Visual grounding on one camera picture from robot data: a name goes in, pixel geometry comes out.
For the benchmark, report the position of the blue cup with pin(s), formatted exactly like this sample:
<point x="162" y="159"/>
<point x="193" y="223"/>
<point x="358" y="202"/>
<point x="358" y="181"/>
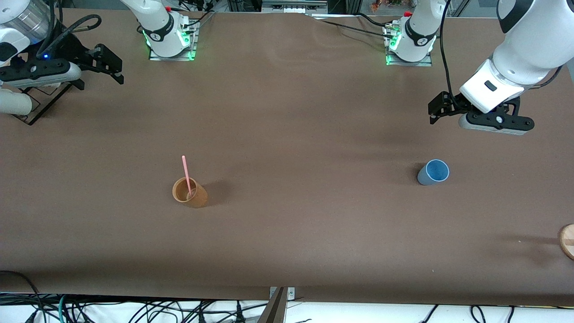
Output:
<point x="432" y="172"/>

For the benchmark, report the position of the pink straw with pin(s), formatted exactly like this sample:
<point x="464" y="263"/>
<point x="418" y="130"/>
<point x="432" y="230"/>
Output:
<point x="185" y="172"/>

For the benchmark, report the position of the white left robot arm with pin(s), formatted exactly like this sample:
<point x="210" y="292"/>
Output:
<point x="529" y="27"/>

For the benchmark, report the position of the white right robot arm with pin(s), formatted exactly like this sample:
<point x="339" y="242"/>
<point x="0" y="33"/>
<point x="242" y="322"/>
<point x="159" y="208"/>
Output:
<point x="161" y="27"/>

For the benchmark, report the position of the white cup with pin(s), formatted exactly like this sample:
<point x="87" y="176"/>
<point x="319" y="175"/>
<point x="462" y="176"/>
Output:
<point x="15" y="102"/>

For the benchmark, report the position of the orange-brown cup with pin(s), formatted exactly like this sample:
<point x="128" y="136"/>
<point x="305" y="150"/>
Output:
<point x="199" y="199"/>

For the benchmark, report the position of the round wooden disc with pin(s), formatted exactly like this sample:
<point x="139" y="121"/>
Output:
<point x="567" y="242"/>

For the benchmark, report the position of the brown table cover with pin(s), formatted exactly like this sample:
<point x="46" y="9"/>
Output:
<point x="287" y="224"/>

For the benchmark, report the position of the dark table leg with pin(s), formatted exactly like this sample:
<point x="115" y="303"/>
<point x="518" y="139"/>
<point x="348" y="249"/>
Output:
<point x="274" y="309"/>

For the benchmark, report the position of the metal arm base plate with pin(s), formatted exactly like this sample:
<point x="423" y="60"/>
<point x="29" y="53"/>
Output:
<point x="193" y="47"/>
<point x="428" y="60"/>

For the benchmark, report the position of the aluminium frame profile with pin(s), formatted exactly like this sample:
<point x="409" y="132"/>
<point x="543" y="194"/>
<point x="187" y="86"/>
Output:
<point x="293" y="5"/>

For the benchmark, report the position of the metal table bracket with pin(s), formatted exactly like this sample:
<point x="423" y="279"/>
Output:
<point x="291" y="294"/>

